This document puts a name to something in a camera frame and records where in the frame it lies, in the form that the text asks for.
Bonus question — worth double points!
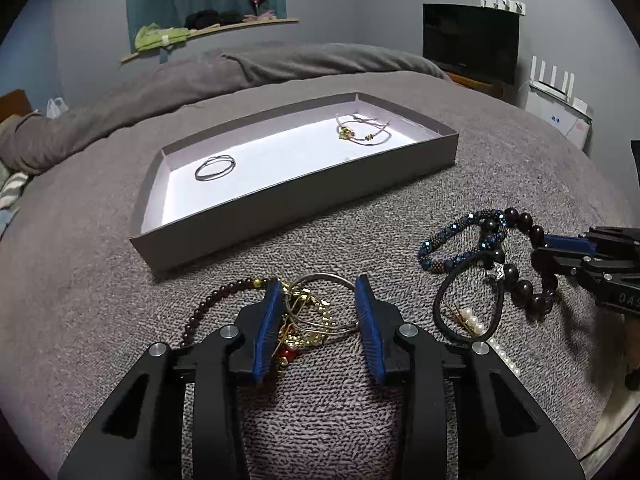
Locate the black television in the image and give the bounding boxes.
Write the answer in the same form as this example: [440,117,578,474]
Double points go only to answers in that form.
[422,3,520,84]

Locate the white wall hook rack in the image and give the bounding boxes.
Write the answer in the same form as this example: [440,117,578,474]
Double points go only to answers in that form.
[480,0,526,16]

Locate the pink cord charm bracelet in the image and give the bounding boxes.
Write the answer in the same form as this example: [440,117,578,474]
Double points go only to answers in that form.
[335,112,394,146]

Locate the blue brown beaded rope bracelet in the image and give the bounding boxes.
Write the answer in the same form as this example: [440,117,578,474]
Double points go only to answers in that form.
[418,208,522,276]

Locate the black clothing pile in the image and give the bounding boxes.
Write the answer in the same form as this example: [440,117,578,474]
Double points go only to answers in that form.
[184,9,244,30]

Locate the grey shallow cardboard tray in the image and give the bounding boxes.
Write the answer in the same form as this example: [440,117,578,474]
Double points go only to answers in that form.
[130,92,459,272]

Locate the large black bead bracelet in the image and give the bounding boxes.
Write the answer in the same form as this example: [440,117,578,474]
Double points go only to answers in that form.
[478,206,561,317]

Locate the wooden headboard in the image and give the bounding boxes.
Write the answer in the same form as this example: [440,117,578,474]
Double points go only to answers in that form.
[0,89,32,122]

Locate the white wifi router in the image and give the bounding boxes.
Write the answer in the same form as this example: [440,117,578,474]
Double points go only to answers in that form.
[527,55,592,120]

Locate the gold pearl hair clip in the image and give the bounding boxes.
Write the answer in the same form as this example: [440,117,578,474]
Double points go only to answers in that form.
[447,308,488,337]

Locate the grey duvet roll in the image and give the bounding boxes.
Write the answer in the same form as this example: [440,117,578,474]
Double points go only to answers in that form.
[1,41,450,176]

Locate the silver bangle ring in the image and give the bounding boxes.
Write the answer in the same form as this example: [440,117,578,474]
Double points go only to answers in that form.
[284,272,362,345]

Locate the wooden window shelf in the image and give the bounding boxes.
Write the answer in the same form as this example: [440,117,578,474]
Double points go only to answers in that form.
[119,18,299,65]

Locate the black cord bracelet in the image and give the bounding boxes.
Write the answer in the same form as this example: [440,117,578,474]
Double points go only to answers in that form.
[432,251,507,345]

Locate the wooden tv stand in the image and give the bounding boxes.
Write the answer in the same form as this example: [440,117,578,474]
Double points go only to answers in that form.
[446,72,504,100]

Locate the dark red bead bracelet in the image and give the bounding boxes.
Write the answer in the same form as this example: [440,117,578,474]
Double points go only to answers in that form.
[178,277,271,348]

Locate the white plastic bag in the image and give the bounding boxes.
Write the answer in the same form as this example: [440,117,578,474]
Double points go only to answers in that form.
[46,98,68,119]

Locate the white cabinet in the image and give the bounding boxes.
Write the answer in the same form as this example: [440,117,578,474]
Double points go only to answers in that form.
[525,81,592,150]

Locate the pink items on shelf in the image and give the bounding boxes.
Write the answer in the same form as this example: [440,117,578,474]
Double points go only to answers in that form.
[243,10,278,23]

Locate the green cloth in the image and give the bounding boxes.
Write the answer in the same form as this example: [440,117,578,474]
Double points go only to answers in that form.
[134,23,190,52]

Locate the blue pillow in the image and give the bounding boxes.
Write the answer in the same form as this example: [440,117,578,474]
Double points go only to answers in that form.
[0,209,16,238]

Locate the striped pillow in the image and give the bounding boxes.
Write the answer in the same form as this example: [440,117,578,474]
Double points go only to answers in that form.
[0,171,30,209]

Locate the gold red charm bracelet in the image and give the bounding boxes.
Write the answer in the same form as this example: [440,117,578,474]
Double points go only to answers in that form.
[271,282,334,369]

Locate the thin silver bangle pair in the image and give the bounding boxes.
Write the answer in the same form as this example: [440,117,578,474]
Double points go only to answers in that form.
[194,154,236,182]

